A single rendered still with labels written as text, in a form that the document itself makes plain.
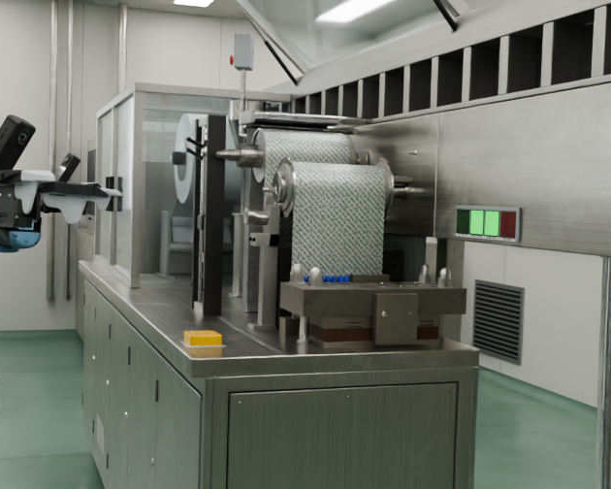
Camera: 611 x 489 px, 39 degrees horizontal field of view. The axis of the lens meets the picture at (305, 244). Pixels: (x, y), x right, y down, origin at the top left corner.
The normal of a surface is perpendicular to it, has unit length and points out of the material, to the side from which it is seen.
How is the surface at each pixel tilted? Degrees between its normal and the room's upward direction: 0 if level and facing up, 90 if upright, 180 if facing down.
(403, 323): 90
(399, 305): 90
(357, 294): 90
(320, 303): 90
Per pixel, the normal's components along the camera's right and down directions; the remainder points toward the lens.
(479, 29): -0.94, -0.01
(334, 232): 0.33, 0.06
